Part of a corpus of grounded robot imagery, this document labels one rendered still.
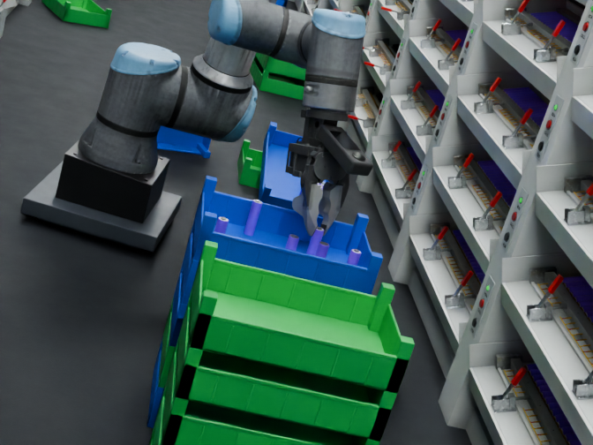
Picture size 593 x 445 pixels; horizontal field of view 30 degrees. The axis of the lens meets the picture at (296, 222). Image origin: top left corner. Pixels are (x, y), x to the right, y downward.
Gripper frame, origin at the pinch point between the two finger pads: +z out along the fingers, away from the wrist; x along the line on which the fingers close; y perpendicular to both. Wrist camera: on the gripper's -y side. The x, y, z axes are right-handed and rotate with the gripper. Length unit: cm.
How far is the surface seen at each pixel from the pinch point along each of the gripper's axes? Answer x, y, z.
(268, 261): 12.4, -3.4, 5.0
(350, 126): -146, 171, -9
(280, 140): -77, 120, -6
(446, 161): -77, 50, -9
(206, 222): 22.3, 1.1, -0.5
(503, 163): -53, 9, -13
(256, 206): 6.7, 9.9, -2.1
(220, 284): 24.5, -8.3, 7.5
